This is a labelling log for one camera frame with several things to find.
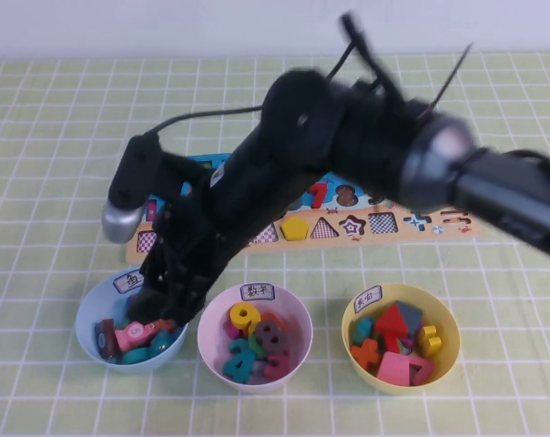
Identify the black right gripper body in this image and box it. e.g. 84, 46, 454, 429
140, 149, 303, 297

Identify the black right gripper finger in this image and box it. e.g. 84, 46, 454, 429
165, 284, 204, 325
127, 277, 169, 320

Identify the pink plastic bowl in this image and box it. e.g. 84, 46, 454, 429
196, 282, 313, 393

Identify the teal fish piece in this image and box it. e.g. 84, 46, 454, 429
121, 348, 151, 366
148, 330, 177, 360

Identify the brown fish piece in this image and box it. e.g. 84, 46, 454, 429
94, 318, 119, 360

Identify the yellow number nine piece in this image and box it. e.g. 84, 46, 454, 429
229, 303, 260, 339

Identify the light blue plastic bowl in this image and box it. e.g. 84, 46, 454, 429
74, 268, 190, 375

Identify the teal number four piece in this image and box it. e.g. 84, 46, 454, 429
221, 338, 259, 384

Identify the green number piece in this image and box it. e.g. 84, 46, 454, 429
247, 334, 268, 357

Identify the yellow pentagon piece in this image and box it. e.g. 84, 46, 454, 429
280, 217, 311, 242

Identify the grey number eight piece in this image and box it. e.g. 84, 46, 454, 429
254, 318, 290, 356

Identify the red number seven piece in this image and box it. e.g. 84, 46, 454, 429
308, 180, 328, 210

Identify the teal sign piece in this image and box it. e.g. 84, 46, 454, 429
351, 317, 377, 347

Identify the blue number puzzle board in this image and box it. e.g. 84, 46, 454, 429
125, 154, 485, 268

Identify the orange plus sign piece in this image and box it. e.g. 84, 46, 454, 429
350, 339, 382, 370

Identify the red triangle piece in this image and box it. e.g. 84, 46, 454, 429
372, 303, 411, 339

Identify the pink square piece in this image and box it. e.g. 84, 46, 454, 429
375, 351, 413, 386

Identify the grey block piece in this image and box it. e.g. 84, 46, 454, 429
395, 300, 424, 339

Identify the yellow equals sign piece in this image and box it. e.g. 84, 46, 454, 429
415, 324, 442, 359

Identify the pink angled sign piece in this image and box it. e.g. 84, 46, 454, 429
406, 355, 437, 386

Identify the yellow plastic bowl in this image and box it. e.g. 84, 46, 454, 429
341, 282, 462, 395

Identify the white label with fish character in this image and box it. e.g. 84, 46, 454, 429
113, 269, 147, 295

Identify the white label with two characters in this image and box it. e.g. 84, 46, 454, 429
240, 282, 276, 303

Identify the green checkered tablecloth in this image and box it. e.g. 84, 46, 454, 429
0, 49, 550, 437

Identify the white handwritten slanted label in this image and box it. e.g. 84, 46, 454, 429
353, 285, 385, 315

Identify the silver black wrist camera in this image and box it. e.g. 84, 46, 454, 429
101, 134, 188, 245

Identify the black camera cable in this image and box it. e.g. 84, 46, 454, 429
140, 12, 394, 143

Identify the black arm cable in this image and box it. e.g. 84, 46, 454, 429
474, 147, 550, 177

